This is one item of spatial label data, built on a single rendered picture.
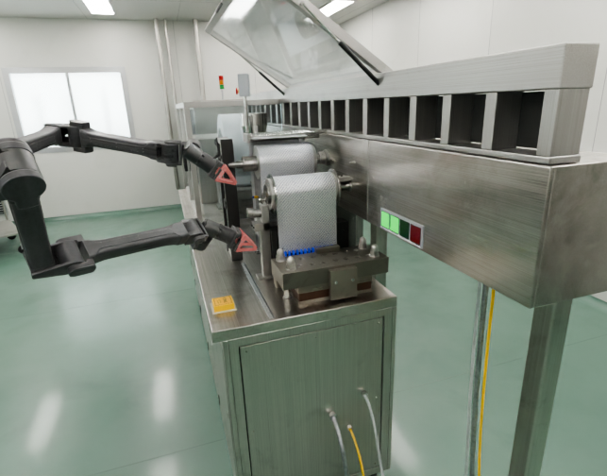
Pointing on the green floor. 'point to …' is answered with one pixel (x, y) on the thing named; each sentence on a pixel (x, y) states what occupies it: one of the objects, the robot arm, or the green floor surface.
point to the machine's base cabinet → (307, 394)
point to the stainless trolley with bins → (1, 228)
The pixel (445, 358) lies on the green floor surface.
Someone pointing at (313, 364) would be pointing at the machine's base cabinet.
